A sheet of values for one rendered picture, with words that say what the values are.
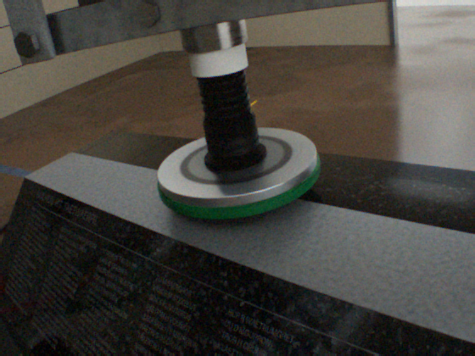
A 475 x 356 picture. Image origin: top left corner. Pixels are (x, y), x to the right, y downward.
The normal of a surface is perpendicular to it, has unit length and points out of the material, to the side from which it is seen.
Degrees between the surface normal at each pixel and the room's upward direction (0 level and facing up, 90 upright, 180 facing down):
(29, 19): 90
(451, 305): 0
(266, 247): 0
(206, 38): 90
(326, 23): 90
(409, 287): 0
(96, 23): 90
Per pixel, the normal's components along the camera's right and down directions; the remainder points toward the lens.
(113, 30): -0.22, 0.46
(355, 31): -0.53, 0.44
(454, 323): -0.15, -0.89
